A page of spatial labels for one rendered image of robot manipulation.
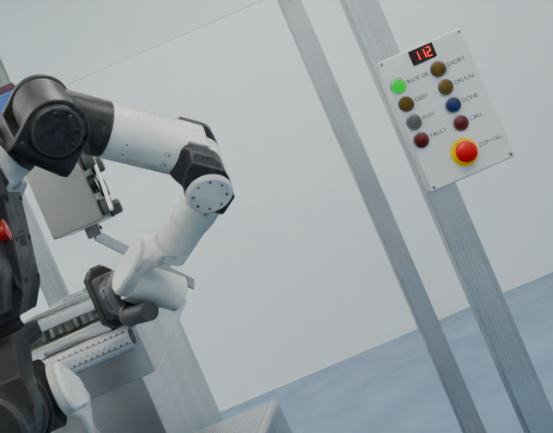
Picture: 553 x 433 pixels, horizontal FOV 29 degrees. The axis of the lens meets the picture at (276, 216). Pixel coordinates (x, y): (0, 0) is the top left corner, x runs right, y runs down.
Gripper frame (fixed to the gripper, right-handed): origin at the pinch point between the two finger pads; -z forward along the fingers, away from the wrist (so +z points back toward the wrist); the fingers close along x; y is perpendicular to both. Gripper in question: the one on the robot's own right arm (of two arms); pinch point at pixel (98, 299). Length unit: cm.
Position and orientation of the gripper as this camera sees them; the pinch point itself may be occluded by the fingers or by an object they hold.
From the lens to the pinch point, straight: 213.0
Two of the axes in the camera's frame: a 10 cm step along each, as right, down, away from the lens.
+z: 5.2, -1.8, -8.4
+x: 4.0, 9.2, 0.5
